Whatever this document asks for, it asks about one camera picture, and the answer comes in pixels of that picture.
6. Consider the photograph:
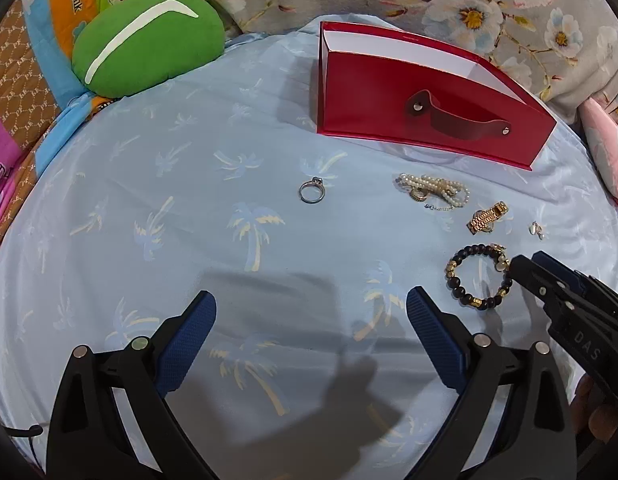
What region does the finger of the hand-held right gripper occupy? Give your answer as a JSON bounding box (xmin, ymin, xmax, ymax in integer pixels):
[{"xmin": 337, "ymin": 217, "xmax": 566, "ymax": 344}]
[
  {"xmin": 531, "ymin": 250, "xmax": 618, "ymax": 322},
  {"xmin": 510, "ymin": 254, "xmax": 583, "ymax": 319}
]

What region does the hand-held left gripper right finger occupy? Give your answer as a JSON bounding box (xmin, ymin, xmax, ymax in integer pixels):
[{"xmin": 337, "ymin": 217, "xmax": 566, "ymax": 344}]
[{"xmin": 405, "ymin": 286, "xmax": 577, "ymax": 480}]

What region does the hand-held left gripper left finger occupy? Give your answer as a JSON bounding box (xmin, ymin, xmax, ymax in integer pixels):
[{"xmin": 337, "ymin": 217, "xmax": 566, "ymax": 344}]
[{"xmin": 46, "ymin": 290, "xmax": 220, "ymax": 480}]

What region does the black and gold bead bracelet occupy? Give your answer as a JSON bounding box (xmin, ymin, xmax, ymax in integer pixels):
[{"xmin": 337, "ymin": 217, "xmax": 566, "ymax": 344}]
[{"xmin": 444, "ymin": 243, "xmax": 514, "ymax": 311}]

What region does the gold link band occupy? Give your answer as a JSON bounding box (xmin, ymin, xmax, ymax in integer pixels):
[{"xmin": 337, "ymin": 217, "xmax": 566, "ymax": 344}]
[{"xmin": 466, "ymin": 201, "xmax": 510, "ymax": 235}]

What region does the white pearl bracelet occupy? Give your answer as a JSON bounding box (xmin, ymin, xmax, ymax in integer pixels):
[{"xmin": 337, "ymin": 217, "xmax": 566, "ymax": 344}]
[{"xmin": 398, "ymin": 172, "xmax": 470, "ymax": 213}]

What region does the red box with strap handle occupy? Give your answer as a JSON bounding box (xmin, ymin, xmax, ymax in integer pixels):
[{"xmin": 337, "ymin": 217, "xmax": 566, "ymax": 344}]
[{"xmin": 316, "ymin": 21, "xmax": 558, "ymax": 172}]

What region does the person's right hand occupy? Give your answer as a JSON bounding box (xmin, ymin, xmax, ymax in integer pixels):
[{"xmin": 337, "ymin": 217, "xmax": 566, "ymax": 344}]
[{"xmin": 573, "ymin": 374, "xmax": 618, "ymax": 449}]

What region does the light blue palm-print sheet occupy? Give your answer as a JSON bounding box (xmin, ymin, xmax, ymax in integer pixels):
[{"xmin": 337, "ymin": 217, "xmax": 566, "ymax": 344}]
[{"xmin": 0, "ymin": 20, "xmax": 618, "ymax": 480}]

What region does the pink pillow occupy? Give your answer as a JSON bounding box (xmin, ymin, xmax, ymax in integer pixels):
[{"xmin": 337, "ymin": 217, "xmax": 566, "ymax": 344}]
[{"xmin": 580, "ymin": 97, "xmax": 618, "ymax": 198}]

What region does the green round cushion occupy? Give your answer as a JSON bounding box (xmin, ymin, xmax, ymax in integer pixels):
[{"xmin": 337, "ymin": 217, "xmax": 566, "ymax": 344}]
[{"xmin": 72, "ymin": 0, "xmax": 226, "ymax": 97}]

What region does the colourful cartoon printed quilt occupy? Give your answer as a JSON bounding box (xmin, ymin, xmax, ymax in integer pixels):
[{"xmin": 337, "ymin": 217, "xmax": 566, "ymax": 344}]
[{"xmin": 0, "ymin": 0, "xmax": 160, "ymax": 261}]

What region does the silver ring with stone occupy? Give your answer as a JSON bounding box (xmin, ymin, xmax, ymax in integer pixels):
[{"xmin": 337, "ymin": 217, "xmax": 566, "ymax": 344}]
[{"xmin": 298, "ymin": 176, "xmax": 324, "ymax": 205}]

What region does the black cable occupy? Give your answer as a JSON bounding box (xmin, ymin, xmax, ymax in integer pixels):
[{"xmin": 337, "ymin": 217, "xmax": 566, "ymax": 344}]
[{"xmin": 3, "ymin": 424, "xmax": 43, "ymax": 442}]

